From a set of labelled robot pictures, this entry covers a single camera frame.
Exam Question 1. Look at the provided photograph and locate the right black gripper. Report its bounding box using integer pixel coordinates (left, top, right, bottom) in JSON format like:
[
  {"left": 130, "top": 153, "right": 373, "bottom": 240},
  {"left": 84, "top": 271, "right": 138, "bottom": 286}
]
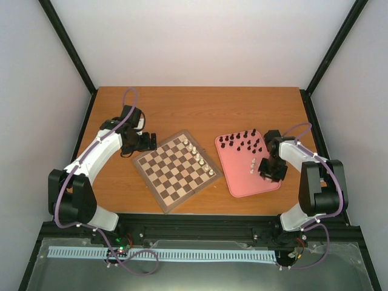
[{"left": 258, "top": 156, "right": 288, "bottom": 182}]

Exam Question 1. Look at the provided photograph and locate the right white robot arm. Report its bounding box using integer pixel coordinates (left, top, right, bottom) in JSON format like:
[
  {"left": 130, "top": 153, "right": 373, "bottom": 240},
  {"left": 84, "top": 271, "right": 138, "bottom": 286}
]
[{"left": 258, "top": 130, "right": 349, "bottom": 232}]

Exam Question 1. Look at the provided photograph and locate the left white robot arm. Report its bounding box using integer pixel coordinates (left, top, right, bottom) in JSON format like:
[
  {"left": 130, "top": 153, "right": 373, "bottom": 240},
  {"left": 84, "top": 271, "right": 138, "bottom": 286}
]
[{"left": 48, "top": 105, "right": 156, "bottom": 244}]

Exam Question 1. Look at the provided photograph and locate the wooden folding chess board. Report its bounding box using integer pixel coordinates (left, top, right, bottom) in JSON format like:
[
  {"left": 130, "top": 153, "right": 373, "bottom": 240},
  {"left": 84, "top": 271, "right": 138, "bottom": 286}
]
[{"left": 133, "top": 130, "right": 223, "bottom": 214}]

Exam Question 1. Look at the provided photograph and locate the pink rubber tray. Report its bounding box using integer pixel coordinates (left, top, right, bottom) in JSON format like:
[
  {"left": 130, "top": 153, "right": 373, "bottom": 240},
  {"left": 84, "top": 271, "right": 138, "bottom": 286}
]
[{"left": 215, "top": 129, "right": 281, "bottom": 198}]

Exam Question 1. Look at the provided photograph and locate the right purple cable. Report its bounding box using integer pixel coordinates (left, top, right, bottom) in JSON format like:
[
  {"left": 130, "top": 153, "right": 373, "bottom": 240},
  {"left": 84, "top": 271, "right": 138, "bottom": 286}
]
[{"left": 283, "top": 122, "right": 348, "bottom": 270}]

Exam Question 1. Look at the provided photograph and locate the purple cable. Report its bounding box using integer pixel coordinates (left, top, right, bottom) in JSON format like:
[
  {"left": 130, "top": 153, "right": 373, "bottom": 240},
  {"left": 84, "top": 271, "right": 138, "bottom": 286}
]
[
  {"left": 53, "top": 87, "right": 159, "bottom": 276},
  {"left": 283, "top": 122, "right": 348, "bottom": 270}
]

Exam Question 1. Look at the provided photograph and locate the black aluminium frame rail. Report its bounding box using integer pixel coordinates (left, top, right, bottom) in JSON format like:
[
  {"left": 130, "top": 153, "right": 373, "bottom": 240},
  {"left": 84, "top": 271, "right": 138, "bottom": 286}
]
[{"left": 37, "top": 214, "right": 366, "bottom": 249}]

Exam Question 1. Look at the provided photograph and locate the light blue cable duct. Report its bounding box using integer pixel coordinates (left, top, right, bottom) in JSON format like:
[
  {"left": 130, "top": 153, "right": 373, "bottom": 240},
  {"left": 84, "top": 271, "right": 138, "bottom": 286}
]
[{"left": 47, "top": 246, "right": 276, "bottom": 264}]

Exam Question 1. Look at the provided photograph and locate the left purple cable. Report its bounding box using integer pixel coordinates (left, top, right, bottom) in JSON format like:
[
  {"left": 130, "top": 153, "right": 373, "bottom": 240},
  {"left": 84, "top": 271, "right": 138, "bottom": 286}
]
[{"left": 53, "top": 87, "right": 159, "bottom": 276}]

